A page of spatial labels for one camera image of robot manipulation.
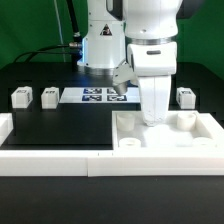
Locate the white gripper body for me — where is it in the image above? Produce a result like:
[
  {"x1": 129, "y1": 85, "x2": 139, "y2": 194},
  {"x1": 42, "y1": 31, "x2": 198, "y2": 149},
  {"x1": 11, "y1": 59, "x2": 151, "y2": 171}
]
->
[{"x1": 127, "y1": 42, "x2": 177, "y2": 126}]

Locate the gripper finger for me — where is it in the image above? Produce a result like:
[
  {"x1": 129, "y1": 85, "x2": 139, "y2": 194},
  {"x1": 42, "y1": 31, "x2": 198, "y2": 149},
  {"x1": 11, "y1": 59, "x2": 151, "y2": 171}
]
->
[{"x1": 112, "y1": 63, "x2": 137, "y2": 95}]

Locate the white square tabletop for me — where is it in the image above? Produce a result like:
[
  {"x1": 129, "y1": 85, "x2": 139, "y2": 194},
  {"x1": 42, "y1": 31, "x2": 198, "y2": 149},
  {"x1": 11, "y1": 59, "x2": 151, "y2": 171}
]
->
[{"x1": 112, "y1": 111, "x2": 224, "y2": 150}]

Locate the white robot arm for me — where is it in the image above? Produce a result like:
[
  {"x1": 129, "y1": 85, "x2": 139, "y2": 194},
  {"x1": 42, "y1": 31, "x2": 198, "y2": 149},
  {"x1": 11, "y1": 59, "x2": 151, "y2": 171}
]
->
[{"x1": 78, "y1": 0, "x2": 183, "y2": 126}]

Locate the white sheet with tags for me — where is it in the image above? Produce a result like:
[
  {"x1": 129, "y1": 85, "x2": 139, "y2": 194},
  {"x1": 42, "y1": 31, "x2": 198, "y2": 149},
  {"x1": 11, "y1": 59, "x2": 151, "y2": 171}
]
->
[{"x1": 60, "y1": 87, "x2": 140, "y2": 104}]

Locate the white U-shaped fence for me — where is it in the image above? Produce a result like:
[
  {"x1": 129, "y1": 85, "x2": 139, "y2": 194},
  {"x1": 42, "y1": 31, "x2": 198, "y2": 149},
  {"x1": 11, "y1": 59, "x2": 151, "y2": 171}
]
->
[{"x1": 0, "y1": 113, "x2": 224, "y2": 177}]

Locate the black cable with connector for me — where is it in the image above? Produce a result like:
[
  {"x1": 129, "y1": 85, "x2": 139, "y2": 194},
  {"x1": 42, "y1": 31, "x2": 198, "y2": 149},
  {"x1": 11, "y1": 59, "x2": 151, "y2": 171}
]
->
[{"x1": 13, "y1": 41, "x2": 83, "y2": 64}]

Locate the black hose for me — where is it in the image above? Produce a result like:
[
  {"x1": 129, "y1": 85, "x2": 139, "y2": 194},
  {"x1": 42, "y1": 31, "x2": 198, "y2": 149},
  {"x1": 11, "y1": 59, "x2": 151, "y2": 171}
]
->
[{"x1": 65, "y1": 0, "x2": 83, "y2": 44}]

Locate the white thin cable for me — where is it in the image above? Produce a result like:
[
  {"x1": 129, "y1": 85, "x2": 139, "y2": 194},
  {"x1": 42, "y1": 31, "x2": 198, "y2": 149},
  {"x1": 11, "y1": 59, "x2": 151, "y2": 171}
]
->
[{"x1": 53, "y1": 0, "x2": 67, "y2": 63}]

